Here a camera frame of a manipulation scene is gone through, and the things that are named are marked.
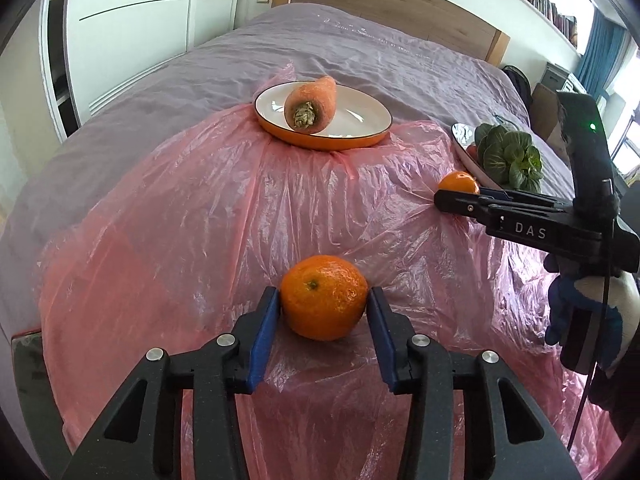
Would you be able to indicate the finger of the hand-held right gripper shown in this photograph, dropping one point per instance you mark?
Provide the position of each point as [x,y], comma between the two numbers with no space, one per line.
[460,203]
[495,191]

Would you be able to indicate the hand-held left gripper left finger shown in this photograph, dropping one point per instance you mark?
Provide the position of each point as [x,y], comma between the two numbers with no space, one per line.
[262,340]

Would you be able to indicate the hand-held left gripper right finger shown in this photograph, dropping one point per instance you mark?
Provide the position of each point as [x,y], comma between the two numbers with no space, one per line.
[382,340]

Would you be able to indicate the orange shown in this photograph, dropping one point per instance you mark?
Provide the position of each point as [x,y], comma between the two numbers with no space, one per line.
[457,182]
[322,300]

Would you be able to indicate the person's right forearm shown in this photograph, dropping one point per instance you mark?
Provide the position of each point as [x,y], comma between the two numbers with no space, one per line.
[622,400]

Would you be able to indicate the person's right hand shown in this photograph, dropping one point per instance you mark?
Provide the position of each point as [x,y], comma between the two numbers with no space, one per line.
[620,310]

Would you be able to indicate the green leafy cabbage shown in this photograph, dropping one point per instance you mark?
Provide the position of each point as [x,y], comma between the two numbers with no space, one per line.
[510,155]

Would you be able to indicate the white dark-rimmed plate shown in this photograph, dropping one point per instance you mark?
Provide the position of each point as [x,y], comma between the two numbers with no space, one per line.
[462,134]

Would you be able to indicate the wooden dresser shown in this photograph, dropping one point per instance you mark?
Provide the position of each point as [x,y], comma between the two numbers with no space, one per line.
[542,110]

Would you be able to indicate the black backpack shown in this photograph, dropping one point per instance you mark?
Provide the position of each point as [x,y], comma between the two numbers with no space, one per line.
[517,82]

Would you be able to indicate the pink plastic sheet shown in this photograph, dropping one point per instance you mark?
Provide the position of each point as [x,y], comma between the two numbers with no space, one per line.
[200,240]

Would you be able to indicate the orange-rimmed oval plate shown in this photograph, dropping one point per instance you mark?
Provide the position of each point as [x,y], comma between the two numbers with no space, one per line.
[360,120]

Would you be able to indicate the teal curtain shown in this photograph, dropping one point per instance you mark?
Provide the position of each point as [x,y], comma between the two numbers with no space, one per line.
[602,55]

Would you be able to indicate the carrot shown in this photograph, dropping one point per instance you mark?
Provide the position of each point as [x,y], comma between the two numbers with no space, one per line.
[315,97]

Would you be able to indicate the dark smartphone with red case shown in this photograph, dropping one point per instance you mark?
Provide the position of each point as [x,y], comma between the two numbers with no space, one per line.
[35,375]

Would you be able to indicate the white wardrobe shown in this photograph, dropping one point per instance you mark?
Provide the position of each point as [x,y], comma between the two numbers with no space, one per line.
[150,20]

